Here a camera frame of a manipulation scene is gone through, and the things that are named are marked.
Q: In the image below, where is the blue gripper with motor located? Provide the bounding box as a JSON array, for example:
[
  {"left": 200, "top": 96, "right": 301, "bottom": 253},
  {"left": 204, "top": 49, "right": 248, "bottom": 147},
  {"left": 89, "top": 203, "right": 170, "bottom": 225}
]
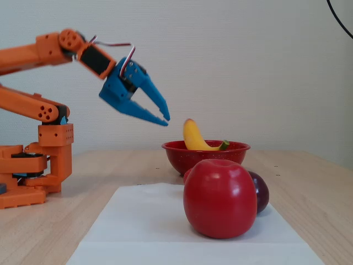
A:
[{"left": 98, "top": 57, "right": 170, "bottom": 127}]

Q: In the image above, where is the yellow banana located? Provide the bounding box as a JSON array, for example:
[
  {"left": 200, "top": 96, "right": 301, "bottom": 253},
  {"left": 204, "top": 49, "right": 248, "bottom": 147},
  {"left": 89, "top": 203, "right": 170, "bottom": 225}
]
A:
[{"left": 183, "top": 118, "right": 230, "bottom": 151}]

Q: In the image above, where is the red speckled bowl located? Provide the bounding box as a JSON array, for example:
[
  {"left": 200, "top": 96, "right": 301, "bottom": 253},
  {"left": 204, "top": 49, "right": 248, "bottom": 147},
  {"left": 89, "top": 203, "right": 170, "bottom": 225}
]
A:
[{"left": 161, "top": 140, "right": 252, "bottom": 177}]

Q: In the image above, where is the white paper sheet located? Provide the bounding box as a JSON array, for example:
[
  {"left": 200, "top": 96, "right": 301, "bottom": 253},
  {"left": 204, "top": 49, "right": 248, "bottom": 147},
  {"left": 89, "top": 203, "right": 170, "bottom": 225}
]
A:
[{"left": 65, "top": 184, "right": 326, "bottom": 265}]

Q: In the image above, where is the red apple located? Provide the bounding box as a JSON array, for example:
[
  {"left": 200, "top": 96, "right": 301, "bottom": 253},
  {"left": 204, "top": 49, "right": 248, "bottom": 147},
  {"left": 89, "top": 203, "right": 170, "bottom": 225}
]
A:
[{"left": 183, "top": 158, "right": 258, "bottom": 240}]

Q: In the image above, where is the dark purple plum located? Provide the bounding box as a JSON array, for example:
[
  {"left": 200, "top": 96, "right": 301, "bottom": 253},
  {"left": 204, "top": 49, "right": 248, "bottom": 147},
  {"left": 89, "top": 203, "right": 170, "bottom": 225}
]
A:
[{"left": 247, "top": 170, "right": 270, "bottom": 214}]

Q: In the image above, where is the white and red servo cable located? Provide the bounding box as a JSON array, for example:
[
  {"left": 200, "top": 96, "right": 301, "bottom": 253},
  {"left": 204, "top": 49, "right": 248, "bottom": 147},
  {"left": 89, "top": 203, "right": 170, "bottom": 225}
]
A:
[{"left": 88, "top": 35, "right": 136, "bottom": 77}]

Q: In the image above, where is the thin black cable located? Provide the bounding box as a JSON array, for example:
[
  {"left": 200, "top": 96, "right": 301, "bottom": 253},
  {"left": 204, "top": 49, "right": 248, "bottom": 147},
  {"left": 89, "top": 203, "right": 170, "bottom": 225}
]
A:
[{"left": 326, "top": 0, "right": 353, "bottom": 40}]

